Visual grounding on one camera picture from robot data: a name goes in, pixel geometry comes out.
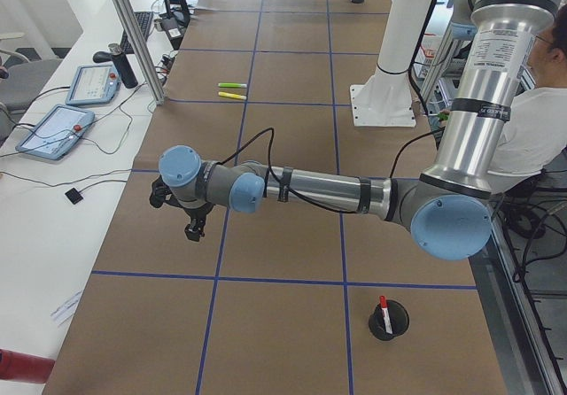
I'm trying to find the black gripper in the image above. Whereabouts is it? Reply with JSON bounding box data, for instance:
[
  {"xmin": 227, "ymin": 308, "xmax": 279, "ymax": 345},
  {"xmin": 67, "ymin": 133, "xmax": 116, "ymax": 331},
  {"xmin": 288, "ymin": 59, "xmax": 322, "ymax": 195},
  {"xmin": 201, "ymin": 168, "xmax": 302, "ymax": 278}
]
[{"xmin": 180, "ymin": 200, "xmax": 214, "ymax": 240}]

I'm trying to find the red whiteboard marker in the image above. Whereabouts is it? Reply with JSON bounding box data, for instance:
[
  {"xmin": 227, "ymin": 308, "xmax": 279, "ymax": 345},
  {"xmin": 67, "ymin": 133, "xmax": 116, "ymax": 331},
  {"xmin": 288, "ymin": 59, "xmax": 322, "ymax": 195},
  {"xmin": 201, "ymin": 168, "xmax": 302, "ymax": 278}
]
[{"xmin": 379, "ymin": 295, "xmax": 393, "ymax": 335}]

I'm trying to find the small black box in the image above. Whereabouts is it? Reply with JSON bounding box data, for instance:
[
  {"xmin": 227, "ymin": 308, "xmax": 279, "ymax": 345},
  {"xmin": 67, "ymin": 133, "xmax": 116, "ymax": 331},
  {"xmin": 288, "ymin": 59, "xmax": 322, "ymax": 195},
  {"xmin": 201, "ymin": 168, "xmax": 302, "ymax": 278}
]
[{"xmin": 65, "ymin": 188, "xmax": 83, "ymax": 205}]

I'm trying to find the yellow highlighter pen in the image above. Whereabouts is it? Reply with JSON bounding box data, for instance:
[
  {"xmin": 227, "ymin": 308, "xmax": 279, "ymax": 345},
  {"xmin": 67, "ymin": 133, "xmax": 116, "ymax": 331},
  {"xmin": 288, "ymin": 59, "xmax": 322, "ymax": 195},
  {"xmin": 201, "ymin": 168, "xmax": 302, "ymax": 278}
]
[{"xmin": 218, "ymin": 91, "xmax": 247, "ymax": 101}]

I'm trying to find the green highlighter pen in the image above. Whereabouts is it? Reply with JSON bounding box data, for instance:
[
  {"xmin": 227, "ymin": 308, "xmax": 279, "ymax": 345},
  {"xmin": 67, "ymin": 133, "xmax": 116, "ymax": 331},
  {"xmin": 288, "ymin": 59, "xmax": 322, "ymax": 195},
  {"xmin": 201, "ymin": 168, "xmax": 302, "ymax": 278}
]
[{"xmin": 217, "ymin": 82, "xmax": 247, "ymax": 89}]

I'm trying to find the teach pendant tablet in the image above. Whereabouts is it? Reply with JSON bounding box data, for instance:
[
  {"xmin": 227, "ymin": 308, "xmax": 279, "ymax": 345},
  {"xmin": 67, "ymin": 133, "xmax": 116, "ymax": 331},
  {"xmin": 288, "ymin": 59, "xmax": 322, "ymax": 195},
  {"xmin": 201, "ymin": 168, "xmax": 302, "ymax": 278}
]
[
  {"xmin": 16, "ymin": 105, "xmax": 96, "ymax": 160},
  {"xmin": 66, "ymin": 63, "xmax": 120, "ymax": 106}
]

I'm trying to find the black water bottle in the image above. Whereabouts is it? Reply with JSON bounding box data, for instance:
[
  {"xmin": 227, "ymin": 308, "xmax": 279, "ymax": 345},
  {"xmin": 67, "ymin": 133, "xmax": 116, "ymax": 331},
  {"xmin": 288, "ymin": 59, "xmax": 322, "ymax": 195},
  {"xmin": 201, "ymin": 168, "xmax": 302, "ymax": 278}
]
[{"xmin": 108, "ymin": 43, "xmax": 138, "ymax": 89}]

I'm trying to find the black keyboard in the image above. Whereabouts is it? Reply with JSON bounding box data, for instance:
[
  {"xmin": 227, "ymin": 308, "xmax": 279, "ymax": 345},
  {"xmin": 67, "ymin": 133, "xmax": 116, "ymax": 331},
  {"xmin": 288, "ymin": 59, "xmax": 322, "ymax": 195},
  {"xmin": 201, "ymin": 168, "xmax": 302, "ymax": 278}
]
[{"xmin": 118, "ymin": 11, "xmax": 155, "ymax": 55}]

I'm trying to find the black mesh pen cup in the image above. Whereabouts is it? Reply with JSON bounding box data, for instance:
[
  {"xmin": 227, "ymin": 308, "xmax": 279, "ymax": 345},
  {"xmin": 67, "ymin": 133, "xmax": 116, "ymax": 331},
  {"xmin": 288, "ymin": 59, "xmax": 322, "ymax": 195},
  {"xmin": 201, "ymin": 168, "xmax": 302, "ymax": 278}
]
[{"xmin": 368, "ymin": 300, "xmax": 410, "ymax": 341}]

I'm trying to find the red cylinder object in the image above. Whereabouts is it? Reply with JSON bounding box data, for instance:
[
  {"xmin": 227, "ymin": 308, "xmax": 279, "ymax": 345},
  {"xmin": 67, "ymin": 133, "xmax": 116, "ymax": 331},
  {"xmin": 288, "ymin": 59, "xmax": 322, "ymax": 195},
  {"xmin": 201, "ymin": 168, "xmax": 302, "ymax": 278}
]
[{"xmin": 1, "ymin": 349, "xmax": 55, "ymax": 383}]

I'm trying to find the seated person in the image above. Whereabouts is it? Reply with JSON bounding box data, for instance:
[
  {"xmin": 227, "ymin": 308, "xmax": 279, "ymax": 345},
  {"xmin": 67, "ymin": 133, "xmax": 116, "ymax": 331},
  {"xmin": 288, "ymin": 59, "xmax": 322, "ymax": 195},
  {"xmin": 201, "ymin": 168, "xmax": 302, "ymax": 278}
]
[{"xmin": 486, "ymin": 6, "xmax": 566, "ymax": 194}]

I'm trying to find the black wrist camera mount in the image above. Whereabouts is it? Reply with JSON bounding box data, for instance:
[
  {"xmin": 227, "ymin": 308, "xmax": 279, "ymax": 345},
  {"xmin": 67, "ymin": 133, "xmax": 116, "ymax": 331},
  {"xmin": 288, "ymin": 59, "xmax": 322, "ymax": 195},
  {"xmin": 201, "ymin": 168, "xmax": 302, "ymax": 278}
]
[{"xmin": 149, "ymin": 177, "xmax": 179, "ymax": 208}]

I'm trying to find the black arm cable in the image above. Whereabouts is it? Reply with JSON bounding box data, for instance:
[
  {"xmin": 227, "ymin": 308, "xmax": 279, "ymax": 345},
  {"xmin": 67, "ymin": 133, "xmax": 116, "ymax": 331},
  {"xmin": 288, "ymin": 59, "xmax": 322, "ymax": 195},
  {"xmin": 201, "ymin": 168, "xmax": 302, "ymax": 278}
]
[{"xmin": 219, "ymin": 128, "xmax": 444, "ymax": 214}]

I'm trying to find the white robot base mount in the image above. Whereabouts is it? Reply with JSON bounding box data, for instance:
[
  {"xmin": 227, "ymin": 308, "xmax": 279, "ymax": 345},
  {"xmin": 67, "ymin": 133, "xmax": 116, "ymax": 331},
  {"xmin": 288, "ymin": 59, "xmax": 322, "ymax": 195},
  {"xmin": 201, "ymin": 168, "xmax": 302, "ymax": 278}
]
[{"xmin": 350, "ymin": 0, "xmax": 436, "ymax": 128}]

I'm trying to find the grey aluminium post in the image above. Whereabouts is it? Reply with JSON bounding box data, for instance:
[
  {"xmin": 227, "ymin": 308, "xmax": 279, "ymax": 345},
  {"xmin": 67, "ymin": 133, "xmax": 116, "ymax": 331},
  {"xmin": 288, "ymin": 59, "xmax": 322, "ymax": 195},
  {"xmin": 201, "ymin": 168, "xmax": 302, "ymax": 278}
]
[{"xmin": 112, "ymin": 0, "xmax": 165, "ymax": 105}]

